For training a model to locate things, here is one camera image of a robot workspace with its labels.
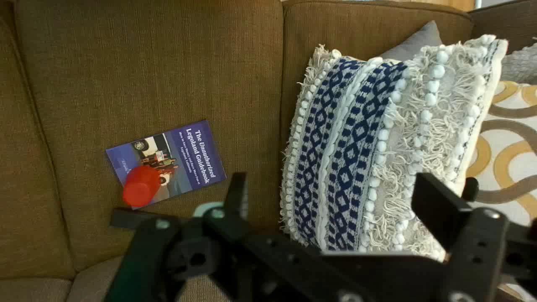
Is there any blue white tasselled pillow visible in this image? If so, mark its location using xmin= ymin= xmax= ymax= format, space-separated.
xmin=278 ymin=34 xmax=510 ymax=266

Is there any blue purple paperback book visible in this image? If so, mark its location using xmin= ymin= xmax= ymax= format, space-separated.
xmin=104 ymin=118 xmax=228 ymax=210

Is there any brown fabric sofa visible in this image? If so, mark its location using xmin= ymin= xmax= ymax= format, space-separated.
xmin=0 ymin=0 xmax=537 ymax=302

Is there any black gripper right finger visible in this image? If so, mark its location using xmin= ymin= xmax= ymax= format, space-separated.
xmin=411 ymin=172 xmax=537 ymax=302

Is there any red plastic cup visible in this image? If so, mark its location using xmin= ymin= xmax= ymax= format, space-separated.
xmin=120 ymin=165 xmax=164 ymax=210

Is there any brown wave pattern pillow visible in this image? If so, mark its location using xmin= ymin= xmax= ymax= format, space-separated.
xmin=463 ymin=80 xmax=537 ymax=229

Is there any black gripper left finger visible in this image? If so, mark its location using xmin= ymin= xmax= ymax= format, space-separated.
xmin=102 ymin=172 xmax=292 ymax=302

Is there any grey knitted blanket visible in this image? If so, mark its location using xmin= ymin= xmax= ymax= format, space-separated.
xmin=500 ymin=41 xmax=537 ymax=86

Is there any grey striped pillow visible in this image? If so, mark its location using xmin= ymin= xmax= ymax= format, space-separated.
xmin=382 ymin=21 xmax=444 ymax=63

